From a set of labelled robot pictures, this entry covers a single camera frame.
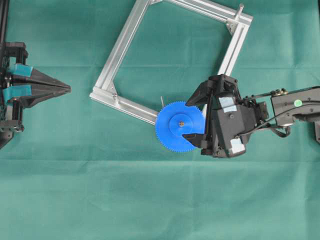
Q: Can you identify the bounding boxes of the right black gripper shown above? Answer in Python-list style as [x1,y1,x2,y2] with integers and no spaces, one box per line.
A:
[182,74,269,158]

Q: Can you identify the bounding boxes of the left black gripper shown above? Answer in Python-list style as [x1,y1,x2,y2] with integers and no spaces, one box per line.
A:
[0,42,72,133]

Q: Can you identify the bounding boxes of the blue plastic gear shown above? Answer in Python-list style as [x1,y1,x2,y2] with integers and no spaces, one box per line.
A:
[155,101,205,153]

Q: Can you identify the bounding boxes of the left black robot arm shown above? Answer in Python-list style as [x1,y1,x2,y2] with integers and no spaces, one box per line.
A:
[0,0,72,139]

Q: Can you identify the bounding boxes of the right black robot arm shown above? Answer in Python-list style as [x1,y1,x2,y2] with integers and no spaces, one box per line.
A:
[183,74,320,158]

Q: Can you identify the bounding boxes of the tall steel shaft pin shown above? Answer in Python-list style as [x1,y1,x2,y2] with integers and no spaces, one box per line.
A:
[234,3,244,21]

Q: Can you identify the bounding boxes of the square aluminium extrusion frame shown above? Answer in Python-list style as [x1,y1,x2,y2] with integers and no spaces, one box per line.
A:
[89,0,254,125]

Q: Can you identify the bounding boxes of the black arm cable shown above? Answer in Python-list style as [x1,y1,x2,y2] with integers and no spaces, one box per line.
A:
[234,89,320,139]

